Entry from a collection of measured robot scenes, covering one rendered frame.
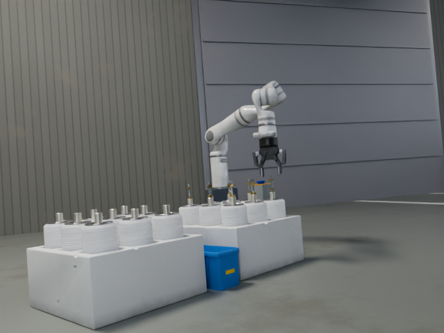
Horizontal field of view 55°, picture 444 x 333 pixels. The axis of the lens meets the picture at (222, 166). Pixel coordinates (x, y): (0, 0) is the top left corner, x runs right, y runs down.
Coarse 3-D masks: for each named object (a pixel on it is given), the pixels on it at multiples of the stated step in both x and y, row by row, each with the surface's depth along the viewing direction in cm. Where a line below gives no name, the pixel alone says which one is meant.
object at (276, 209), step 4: (272, 200) 169; (276, 200) 169; (280, 200) 169; (284, 200) 172; (268, 204) 169; (272, 204) 168; (276, 204) 168; (280, 204) 169; (284, 204) 171; (268, 208) 169; (272, 208) 168; (276, 208) 168; (280, 208) 169; (284, 208) 171; (268, 212) 169; (272, 212) 168; (276, 212) 168; (280, 212) 169; (284, 212) 170; (268, 216) 169; (272, 216) 168; (276, 216) 168; (280, 216) 169; (284, 216) 170
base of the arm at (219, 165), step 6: (210, 162) 229; (216, 162) 226; (222, 162) 226; (216, 168) 226; (222, 168) 226; (216, 174) 226; (222, 174) 225; (228, 174) 229; (216, 180) 226; (222, 180) 225; (228, 180) 228; (216, 186) 226; (222, 186) 225
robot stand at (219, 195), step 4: (228, 188) 224; (236, 188) 225; (208, 192) 228; (212, 192) 221; (216, 192) 221; (220, 192) 222; (224, 192) 223; (236, 192) 225; (216, 196) 221; (220, 196) 222; (224, 196) 223; (236, 196) 225; (216, 200) 221; (220, 200) 222
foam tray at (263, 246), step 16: (256, 224) 153; (272, 224) 159; (288, 224) 166; (208, 240) 155; (224, 240) 149; (240, 240) 146; (256, 240) 152; (272, 240) 158; (288, 240) 166; (240, 256) 145; (256, 256) 151; (272, 256) 158; (288, 256) 165; (240, 272) 145; (256, 272) 151
